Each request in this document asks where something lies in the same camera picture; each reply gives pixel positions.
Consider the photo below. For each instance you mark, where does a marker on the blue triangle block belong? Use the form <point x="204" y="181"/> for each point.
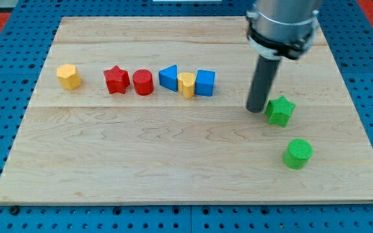
<point x="168" y="78"/>

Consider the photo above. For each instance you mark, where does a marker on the blue cube block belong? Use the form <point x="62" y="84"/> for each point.
<point x="205" y="83"/>

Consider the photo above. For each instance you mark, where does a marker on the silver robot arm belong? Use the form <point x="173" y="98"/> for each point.
<point x="282" y="28"/>

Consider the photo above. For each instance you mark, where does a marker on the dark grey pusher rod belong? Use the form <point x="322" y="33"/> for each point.
<point x="264" y="75"/>

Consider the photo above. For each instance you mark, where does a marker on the green star block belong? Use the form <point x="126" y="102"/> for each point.
<point x="279" y="111"/>

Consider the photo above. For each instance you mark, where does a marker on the red star block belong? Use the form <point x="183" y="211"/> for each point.
<point x="117" y="80"/>

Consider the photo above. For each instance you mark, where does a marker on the light wooden board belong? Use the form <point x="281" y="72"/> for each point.
<point x="87" y="147"/>

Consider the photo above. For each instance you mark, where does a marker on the green cylinder block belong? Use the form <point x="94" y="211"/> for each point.
<point x="297" y="154"/>

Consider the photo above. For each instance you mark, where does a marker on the yellow heart block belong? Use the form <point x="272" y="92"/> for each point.
<point x="186" y="84"/>

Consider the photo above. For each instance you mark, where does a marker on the yellow hexagon block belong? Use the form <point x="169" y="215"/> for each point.
<point x="68" y="76"/>

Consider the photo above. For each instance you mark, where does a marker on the red cylinder block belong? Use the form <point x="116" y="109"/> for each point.
<point x="143" y="82"/>

